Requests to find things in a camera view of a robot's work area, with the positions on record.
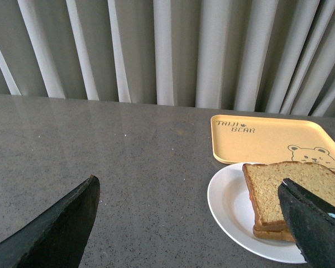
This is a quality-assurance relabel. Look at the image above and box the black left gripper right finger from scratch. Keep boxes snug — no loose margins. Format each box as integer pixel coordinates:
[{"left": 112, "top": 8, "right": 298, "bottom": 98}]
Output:
[{"left": 277, "top": 178, "right": 335, "bottom": 267}]

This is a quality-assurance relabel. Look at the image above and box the grey white curtain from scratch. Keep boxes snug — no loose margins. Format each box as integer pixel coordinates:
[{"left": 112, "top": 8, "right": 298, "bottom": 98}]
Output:
[{"left": 0, "top": 1, "right": 335, "bottom": 117}]

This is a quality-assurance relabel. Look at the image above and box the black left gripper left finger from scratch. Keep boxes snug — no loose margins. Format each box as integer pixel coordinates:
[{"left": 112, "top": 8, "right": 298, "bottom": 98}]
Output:
[{"left": 0, "top": 175, "right": 100, "bottom": 267}]

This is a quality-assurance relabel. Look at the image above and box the yellow bear tray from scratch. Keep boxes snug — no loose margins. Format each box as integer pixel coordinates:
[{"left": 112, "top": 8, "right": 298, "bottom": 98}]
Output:
[{"left": 210, "top": 114, "right": 335, "bottom": 172}]

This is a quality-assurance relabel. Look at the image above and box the bread slice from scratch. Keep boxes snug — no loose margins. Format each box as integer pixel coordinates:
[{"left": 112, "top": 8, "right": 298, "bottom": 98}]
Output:
[
  {"left": 242, "top": 161, "right": 335, "bottom": 231},
  {"left": 253, "top": 225, "right": 295, "bottom": 242}
]

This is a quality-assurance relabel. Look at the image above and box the white round plate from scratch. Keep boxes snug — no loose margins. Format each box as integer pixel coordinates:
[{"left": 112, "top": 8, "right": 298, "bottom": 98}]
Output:
[{"left": 207, "top": 163, "right": 305, "bottom": 264}]

